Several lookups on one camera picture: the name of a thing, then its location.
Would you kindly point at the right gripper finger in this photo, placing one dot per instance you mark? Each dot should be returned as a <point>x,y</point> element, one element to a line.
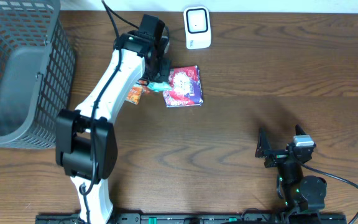
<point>299,130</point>
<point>263,145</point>

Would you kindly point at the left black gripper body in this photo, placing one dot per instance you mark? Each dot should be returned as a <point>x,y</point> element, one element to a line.
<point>163,73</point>

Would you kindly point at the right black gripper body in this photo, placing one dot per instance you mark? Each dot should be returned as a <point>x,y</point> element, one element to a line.
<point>277,157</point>

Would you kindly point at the teal snack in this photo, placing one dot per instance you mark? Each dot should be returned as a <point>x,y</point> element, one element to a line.
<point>158,87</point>

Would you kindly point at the brown orange chocolate bar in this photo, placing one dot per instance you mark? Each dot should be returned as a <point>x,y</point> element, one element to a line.
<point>144,84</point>

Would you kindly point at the small orange juice carton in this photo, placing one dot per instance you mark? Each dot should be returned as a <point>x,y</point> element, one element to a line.
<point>135,94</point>

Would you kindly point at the red purple snack packet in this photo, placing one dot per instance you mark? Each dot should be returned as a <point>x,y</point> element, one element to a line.
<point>185,87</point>

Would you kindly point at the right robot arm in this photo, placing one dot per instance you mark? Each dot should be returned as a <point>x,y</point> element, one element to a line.
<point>304,195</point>

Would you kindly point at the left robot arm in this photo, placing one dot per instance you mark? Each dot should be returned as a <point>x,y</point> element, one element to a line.
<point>86,145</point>

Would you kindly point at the grey plastic mesh basket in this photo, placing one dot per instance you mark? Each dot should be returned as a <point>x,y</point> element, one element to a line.
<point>37,66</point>

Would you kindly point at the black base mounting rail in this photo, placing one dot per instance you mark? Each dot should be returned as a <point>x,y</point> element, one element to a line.
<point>253,217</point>

